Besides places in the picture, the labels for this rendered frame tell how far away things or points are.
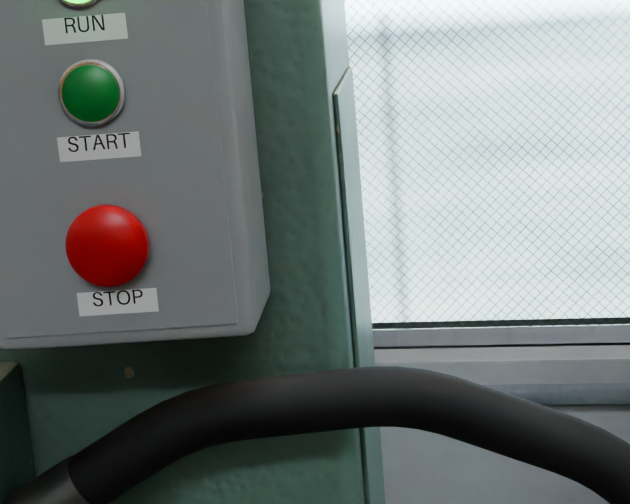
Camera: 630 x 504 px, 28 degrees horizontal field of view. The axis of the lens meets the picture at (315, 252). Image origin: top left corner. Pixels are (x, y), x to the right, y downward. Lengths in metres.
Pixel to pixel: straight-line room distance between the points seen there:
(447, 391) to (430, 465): 1.52
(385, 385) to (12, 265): 0.15
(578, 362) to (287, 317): 1.43
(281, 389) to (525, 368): 1.46
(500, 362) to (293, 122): 1.45
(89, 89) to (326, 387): 0.15
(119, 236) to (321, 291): 0.11
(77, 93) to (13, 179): 0.04
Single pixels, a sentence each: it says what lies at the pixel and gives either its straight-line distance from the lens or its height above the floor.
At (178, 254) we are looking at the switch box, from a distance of 0.46.
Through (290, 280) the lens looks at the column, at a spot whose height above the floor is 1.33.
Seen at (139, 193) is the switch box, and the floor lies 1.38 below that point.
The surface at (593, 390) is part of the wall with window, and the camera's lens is 1.94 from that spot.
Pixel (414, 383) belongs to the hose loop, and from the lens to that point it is 0.49.
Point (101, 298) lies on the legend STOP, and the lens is 0.47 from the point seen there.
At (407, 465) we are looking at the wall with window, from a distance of 2.02.
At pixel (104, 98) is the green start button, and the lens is 0.45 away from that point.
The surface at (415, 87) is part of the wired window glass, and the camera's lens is 1.94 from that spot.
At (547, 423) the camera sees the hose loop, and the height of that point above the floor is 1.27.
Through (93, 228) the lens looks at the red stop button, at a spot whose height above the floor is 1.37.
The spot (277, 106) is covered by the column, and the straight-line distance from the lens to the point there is 0.51.
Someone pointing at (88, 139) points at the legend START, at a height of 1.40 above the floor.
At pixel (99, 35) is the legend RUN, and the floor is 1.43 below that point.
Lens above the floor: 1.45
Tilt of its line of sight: 12 degrees down
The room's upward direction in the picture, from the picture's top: 5 degrees counter-clockwise
